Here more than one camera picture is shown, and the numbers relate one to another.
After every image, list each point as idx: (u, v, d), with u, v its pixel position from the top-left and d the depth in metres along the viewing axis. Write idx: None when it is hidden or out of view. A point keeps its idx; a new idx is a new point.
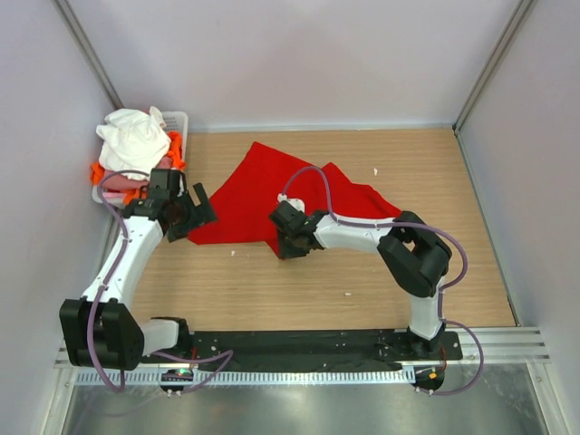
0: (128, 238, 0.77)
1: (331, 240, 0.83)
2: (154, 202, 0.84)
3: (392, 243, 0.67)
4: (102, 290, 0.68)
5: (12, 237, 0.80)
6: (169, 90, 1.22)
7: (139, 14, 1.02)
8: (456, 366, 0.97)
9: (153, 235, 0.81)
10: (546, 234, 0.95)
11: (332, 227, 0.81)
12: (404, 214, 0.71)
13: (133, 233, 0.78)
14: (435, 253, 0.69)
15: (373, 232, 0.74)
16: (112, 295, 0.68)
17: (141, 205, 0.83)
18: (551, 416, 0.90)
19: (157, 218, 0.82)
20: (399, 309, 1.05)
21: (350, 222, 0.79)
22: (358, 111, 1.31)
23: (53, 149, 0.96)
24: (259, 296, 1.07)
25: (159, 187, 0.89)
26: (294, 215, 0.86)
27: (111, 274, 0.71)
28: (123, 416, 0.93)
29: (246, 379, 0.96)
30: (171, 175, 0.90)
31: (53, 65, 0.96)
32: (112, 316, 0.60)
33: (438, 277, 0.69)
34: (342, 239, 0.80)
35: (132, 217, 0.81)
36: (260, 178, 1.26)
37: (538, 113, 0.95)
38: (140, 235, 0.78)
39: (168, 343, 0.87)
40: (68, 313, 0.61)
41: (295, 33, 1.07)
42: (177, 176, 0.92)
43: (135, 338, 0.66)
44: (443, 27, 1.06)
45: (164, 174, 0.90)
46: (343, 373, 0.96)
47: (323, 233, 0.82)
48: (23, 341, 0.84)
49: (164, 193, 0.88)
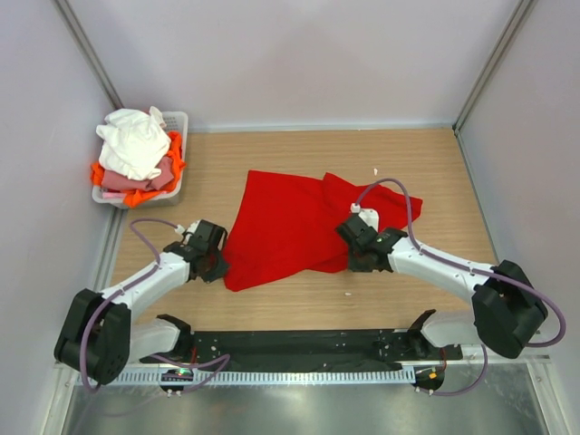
0: (159, 265, 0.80)
1: (406, 267, 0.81)
2: (193, 248, 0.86)
3: (490, 297, 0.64)
4: (119, 293, 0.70)
5: (12, 236, 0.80)
6: (168, 90, 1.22)
7: (138, 14, 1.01)
8: (457, 366, 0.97)
9: (178, 275, 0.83)
10: (545, 235, 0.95)
11: (410, 256, 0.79)
12: (507, 267, 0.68)
13: (164, 263, 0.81)
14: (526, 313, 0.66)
15: (467, 275, 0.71)
16: (124, 301, 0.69)
17: (180, 247, 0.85)
18: (551, 416, 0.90)
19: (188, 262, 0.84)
20: (399, 309, 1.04)
21: (435, 257, 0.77)
22: (357, 111, 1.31)
23: (54, 149, 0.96)
24: (259, 296, 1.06)
25: (200, 236, 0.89)
26: (364, 230, 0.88)
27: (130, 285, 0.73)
28: (124, 416, 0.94)
29: (246, 379, 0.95)
30: (215, 230, 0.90)
31: (53, 66, 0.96)
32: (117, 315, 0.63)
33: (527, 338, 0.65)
34: (420, 268, 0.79)
35: (169, 252, 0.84)
36: (271, 207, 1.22)
37: (539, 113, 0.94)
38: (169, 266, 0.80)
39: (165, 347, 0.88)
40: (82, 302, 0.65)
41: (295, 33, 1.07)
42: (220, 232, 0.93)
43: (121, 354, 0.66)
44: (444, 26, 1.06)
45: (210, 227, 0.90)
46: (343, 373, 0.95)
47: (397, 258, 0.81)
48: (22, 341, 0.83)
49: (203, 244, 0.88)
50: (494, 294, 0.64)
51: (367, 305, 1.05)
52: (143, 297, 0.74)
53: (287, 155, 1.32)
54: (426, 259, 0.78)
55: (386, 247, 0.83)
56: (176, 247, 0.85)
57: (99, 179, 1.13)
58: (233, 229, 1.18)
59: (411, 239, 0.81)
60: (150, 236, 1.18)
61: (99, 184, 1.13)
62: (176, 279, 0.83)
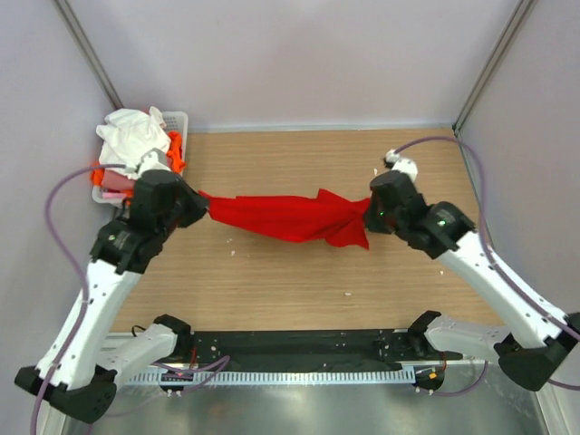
0: (88, 300, 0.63)
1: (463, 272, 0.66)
2: (128, 236, 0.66)
3: (556, 353, 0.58)
4: (54, 369, 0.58)
5: (12, 237, 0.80)
6: (168, 90, 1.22)
7: (138, 14, 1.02)
8: (457, 367, 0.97)
9: (123, 287, 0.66)
10: (546, 236, 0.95)
11: (478, 265, 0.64)
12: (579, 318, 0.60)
13: (94, 290, 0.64)
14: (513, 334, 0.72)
15: (536, 317, 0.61)
16: (64, 377, 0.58)
17: (111, 240, 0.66)
18: (552, 417, 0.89)
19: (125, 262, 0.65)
20: (400, 309, 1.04)
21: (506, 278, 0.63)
22: (357, 111, 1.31)
23: (54, 150, 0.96)
24: (258, 295, 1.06)
25: (140, 206, 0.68)
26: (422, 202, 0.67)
27: (65, 346, 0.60)
28: (125, 416, 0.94)
29: (246, 379, 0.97)
30: (157, 189, 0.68)
31: (53, 67, 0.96)
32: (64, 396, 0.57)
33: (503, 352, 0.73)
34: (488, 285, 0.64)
35: (99, 261, 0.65)
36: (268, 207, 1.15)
37: (540, 112, 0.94)
38: (102, 294, 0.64)
39: (164, 354, 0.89)
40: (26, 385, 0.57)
41: (294, 33, 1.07)
42: (165, 188, 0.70)
43: (102, 393, 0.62)
44: (443, 27, 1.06)
45: (148, 188, 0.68)
46: (343, 373, 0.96)
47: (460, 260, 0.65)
48: (22, 340, 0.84)
49: (147, 212, 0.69)
50: (562, 352, 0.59)
51: (368, 305, 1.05)
52: (91, 342, 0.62)
53: (287, 155, 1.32)
54: (496, 278, 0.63)
55: (447, 238, 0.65)
56: (103, 244, 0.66)
57: (99, 179, 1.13)
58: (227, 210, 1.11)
59: (484, 245, 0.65)
60: None
61: (99, 184, 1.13)
62: (126, 290, 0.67)
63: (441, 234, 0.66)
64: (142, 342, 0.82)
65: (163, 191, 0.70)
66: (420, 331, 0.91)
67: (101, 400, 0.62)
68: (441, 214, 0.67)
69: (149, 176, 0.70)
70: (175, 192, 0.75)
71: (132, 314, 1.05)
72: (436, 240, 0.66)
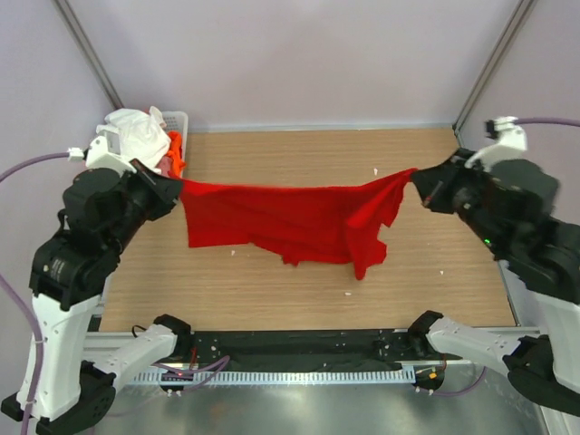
0: (43, 339, 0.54)
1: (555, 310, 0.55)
2: (63, 265, 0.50)
3: None
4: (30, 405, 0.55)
5: (12, 237, 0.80)
6: (168, 89, 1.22)
7: (139, 14, 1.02)
8: (457, 366, 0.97)
9: (77, 318, 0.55)
10: None
11: None
12: None
13: (44, 326, 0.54)
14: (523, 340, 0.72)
15: None
16: (43, 412, 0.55)
17: (47, 271, 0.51)
18: (551, 417, 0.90)
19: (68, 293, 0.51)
20: (399, 309, 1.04)
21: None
22: (357, 111, 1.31)
23: (54, 150, 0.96)
24: (258, 295, 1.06)
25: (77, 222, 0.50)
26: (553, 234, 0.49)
27: (35, 381, 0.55)
28: (125, 416, 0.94)
29: (246, 379, 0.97)
30: (91, 202, 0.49)
31: (53, 66, 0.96)
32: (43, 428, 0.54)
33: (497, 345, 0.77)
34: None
35: (42, 296, 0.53)
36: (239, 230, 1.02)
37: (540, 112, 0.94)
38: (54, 331, 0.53)
39: (164, 353, 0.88)
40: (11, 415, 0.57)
41: (295, 33, 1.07)
42: (102, 197, 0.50)
43: (100, 401, 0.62)
44: (443, 27, 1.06)
45: (77, 203, 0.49)
46: (343, 373, 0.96)
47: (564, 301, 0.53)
48: (22, 340, 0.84)
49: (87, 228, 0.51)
50: None
51: (367, 305, 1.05)
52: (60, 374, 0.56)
53: (287, 155, 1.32)
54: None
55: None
56: (41, 275, 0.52)
57: None
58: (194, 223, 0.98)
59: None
60: (149, 236, 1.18)
61: None
62: (84, 316, 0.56)
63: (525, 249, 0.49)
64: (142, 343, 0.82)
65: (102, 202, 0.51)
66: (422, 332, 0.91)
67: (97, 401, 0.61)
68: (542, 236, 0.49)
69: (82, 181, 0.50)
70: (121, 199, 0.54)
71: (133, 314, 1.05)
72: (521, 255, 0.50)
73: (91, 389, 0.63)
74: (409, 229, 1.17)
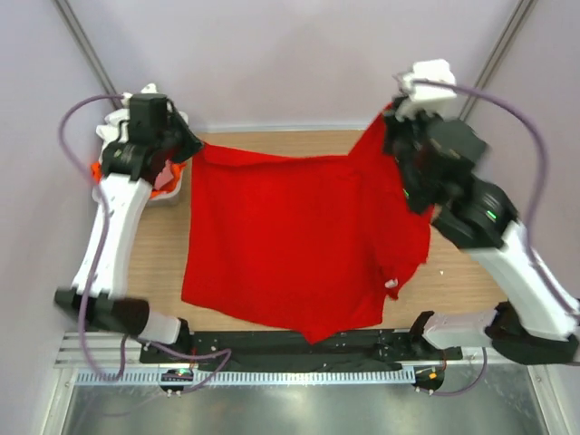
0: (108, 212, 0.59)
1: (497, 265, 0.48)
2: (133, 149, 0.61)
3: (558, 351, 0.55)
4: (94, 277, 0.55)
5: (12, 236, 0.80)
6: (169, 90, 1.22)
7: (138, 14, 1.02)
8: (457, 366, 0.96)
9: (140, 196, 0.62)
10: (546, 234, 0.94)
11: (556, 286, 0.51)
12: None
13: (111, 203, 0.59)
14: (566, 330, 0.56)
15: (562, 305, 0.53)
16: (102, 287, 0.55)
17: (117, 157, 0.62)
18: (551, 416, 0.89)
19: (139, 178, 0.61)
20: (398, 309, 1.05)
21: (540, 275, 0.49)
22: (358, 111, 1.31)
23: (54, 149, 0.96)
24: None
25: (139, 124, 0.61)
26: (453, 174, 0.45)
27: (96, 257, 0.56)
28: (124, 416, 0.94)
29: (246, 379, 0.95)
30: (150, 107, 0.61)
31: (53, 66, 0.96)
32: (108, 304, 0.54)
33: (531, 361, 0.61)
34: (517, 285, 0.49)
35: (109, 178, 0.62)
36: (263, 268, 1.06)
37: (540, 111, 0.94)
38: (122, 205, 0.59)
39: (168, 341, 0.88)
40: (63, 301, 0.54)
41: (295, 33, 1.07)
42: (161, 103, 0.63)
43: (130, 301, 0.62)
44: (443, 26, 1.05)
45: (143, 102, 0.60)
46: (343, 373, 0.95)
47: (507, 253, 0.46)
48: (22, 341, 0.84)
49: (147, 133, 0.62)
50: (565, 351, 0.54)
51: None
52: (123, 248, 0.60)
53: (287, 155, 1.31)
54: (537, 280, 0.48)
55: (497, 236, 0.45)
56: (111, 163, 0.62)
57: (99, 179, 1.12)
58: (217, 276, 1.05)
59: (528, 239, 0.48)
60: (149, 236, 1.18)
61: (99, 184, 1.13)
62: (140, 198, 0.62)
63: (490, 228, 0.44)
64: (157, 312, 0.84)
65: (159, 105, 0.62)
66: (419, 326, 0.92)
67: (130, 307, 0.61)
68: (485, 198, 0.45)
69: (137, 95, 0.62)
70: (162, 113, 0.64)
71: None
72: (482, 233, 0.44)
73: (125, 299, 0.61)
74: None
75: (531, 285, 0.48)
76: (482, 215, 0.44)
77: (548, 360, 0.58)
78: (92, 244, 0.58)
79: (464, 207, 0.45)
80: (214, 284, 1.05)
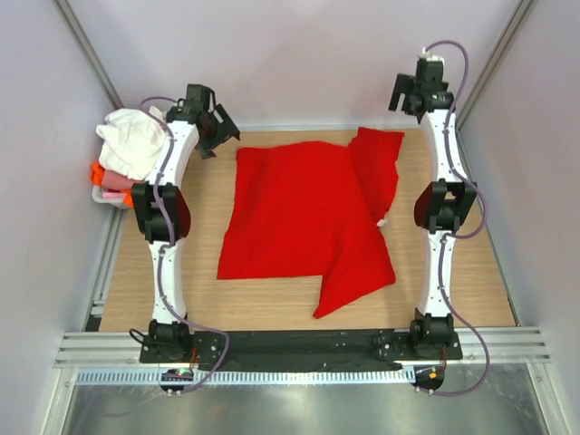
0: (173, 139, 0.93)
1: (428, 128, 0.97)
2: (190, 110, 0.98)
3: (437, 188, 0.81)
4: (160, 176, 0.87)
5: (12, 236, 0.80)
6: (168, 89, 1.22)
7: (138, 14, 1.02)
8: (457, 366, 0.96)
9: (193, 136, 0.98)
10: (546, 234, 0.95)
11: (441, 166, 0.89)
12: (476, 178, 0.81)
13: (177, 134, 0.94)
14: (462, 200, 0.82)
15: (445, 168, 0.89)
16: (169, 180, 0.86)
17: (180, 111, 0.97)
18: (551, 416, 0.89)
19: (194, 123, 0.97)
20: (399, 309, 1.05)
21: (446, 142, 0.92)
22: (358, 111, 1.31)
23: (54, 149, 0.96)
24: (260, 296, 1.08)
25: (192, 99, 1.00)
26: (434, 81, 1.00)
27: (165, 162, 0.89)
28: (124, 416, 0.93)
29: (246, 379, 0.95)
30: (204, 91, 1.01)
31: (53, 66, 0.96)
32: (170, 193, 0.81)
33: (431, 227, 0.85)
34: (431, 138, 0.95)
35: (175, 121, 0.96)
36: (279, 239, 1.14)
37: (539, 111, 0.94)
38: (182, 136, 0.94)
39: (178, 311, 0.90)
40: (138, 192, 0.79)
41: (294, 33, 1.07)
42: (207, 92, 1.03)
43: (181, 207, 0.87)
44: (444, 26, 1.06)
45: (198, 88, 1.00)
46: (343, 373, 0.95)
47: (428, 119, 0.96)
48: (21, 341, 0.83)
49: (198, 104, 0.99)
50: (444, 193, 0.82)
51: (368, 305, 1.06)
52: (179, 164, 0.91)
53: None
54: (440, 138, 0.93)
55: (430, 106, 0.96)
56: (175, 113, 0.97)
57: (99, 179, 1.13)
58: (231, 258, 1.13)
59: (447, 117, 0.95)
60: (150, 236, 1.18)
61: (99, 183, 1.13)
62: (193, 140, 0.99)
63: (429, 104, 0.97)
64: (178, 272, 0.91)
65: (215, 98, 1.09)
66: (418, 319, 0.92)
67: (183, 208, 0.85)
68: (440, 96, 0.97)
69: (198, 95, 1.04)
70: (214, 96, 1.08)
71: (133, 314, 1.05)
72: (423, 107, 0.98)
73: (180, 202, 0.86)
74: (406, 229, 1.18)
75: (437, 143, 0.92)
76: (429, 98, 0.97)
77: (433, 215, 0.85)
78: (159, 157, 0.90)
79: (423, 94, 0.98)
80: (239, 248, 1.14)
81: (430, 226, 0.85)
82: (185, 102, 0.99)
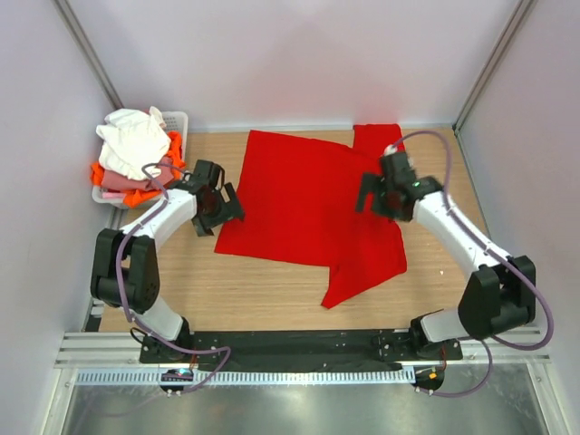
0: (168, 201, 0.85)
1: (428, 220, 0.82)
2: (196, 183, 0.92)
3: (489, 277, 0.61)
4: (139, 227, 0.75)
5: (12, 237, 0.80)
6: (168, 89, 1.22)
7: (138, 14, 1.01)
8: (457, 367, 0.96)
9: (188, 213, 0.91)
10: (545, 235, 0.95)
11: (470, 249, 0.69)
12: (521, 261, 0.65)
13: (173, 199, 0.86)
14: (519, 291, 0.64)
15: (478, 252, 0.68)
16: (146, 233, 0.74)
17: (185, 184, 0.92)
18: (551, 416, 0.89)
19: (195, 196, 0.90)
20: (399, 309, 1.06)
21: (460, 223, 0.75)
22: (357, 111, 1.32)
23: (54, 150, 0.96)
24: (261, 295, 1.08)
25: (200, 174, 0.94)
26: (406, 169, 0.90)
27: (148, 218, 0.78)
28: (125, 416, 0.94)
29: (246, 379, 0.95)
30: (214, 168, 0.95)
31: (53, 66, 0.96)
32: (143, 244, 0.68)
33: (495, 333, 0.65)
34: (438, 227, 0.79)
35: (175, 189, 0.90)
36: (286, 233, 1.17)
37: (540, 112, 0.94)
38: (178, 201, 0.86)
39: (165, 333, 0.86)
40: (105, 238, 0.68)
41: (294, 34, 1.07)
42: (218, 169, 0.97)
43: (155, 282, 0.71)
44: (443, 27, 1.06)
45: (208, 165, 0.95)
46: (343, 373, 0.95)
47: (423, 207, 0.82)
48: (21, 343, 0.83)
49: (205, 179, 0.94)
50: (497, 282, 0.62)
51: (368, 305, 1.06)
52: (162, 227, 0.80)
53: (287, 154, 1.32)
54: (450, 222, 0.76)
55: (417, 192, 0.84)
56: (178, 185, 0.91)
57: (99, 179, 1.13)
58: (239, 249, 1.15)
59: (444, 198, 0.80)
60: None
61: (99, 184, 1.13)
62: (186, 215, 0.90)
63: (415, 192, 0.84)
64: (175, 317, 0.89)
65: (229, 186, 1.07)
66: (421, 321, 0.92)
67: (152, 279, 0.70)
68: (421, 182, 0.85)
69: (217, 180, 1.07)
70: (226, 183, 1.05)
71: None
72: (411, 200, 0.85)
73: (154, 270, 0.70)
74: (407, 229, 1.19)
75: (448, 227, 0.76)
76: (411, 188, 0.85)
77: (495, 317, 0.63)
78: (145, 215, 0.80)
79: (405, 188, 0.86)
80: (246, 244, 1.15)
81: (494, 333, 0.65)
82: (191, 178, 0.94)
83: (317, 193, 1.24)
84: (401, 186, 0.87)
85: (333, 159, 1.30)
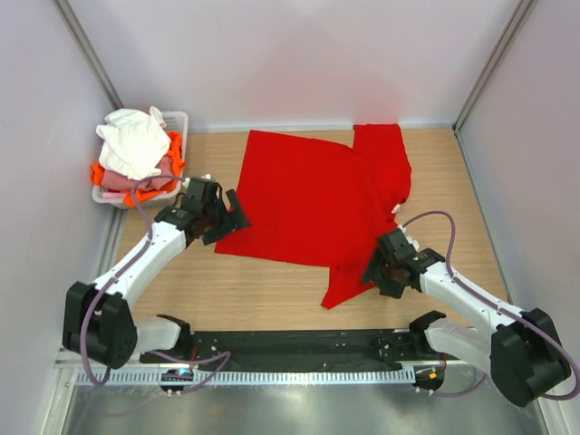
0: (151, 242, 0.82)
1: (437, 294, 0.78)
2: (185, 214, 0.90)
3: (510, 338, 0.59)
4: (112, 280, 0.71)
5: (12, 237, 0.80)
6: (169, 89, 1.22)
7: (138, 14, 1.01)
8: (457, 366, 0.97)
9: (176, 247, 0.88)
10: (546, 235, 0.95)
11: (483, 313, 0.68)
12: (539, 314, 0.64)
13: (157, 237, 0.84)
14: (544, 347, 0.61)
15: (492, 313, 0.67)
16: (120, 287, 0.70)
17: (173, 214, 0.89)
18: (551, 416, 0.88)
19: (183, 228, 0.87)
20: (400, 308, 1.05)
21: (468, 288, 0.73)
22: (357, 111, 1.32)
23: (54, 150, 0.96)
24: (261, 296, 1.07)
25: (193, 197, 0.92)
26: (404, 246, 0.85)
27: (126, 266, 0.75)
28: (125, 416, 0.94)
29: (246, 379, 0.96)
30: (207, 188, 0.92)
31: (52, 66, 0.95)
32: (111, 305, 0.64)
33: (536, 397, 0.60)
34: (449, 297, 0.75)
35: (161, 222, 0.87)
36: (286, 233, 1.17)
37: (540, 111, 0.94)
38: (162, 240, 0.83)
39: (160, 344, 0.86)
40: (76, 295, 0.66)
41: (294, 34, 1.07)
42: (214, 188, 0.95)
43: (129, 338, 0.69)
44: (444, 27, 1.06)
45: (203, 185, 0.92)
46: (343, 373, 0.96)
47: (428, 280, 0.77)
48: (21, 343, 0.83)
49: (197, 205, 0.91)
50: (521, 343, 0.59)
51: (368, 305, 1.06)
52: (141, 275, 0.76)
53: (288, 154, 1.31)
54: (458, 288, 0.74)
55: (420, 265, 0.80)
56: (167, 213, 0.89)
57: (99, 179, 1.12)
58: (239, 248, 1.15)
59: (448, 265, 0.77)
60: None
61: (99, 184, 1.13)
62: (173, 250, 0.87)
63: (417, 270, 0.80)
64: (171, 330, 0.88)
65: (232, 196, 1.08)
66: (423, 328, 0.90)
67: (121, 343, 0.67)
68: (422, 256, 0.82)
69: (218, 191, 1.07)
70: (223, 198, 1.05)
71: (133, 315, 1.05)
72: (417, 275, 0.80)
73: (125, 332, 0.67)
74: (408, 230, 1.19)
75: (459, 296, 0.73)
76: (413, 264, 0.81)
77: (528, 381, 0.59)
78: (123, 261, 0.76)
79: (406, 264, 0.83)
80: (245, 245, 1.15)
81: (535, 398, 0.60)
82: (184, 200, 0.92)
83: (315, 193, 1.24)
84: (402, 262, 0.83)
85: (333, 159, 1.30)
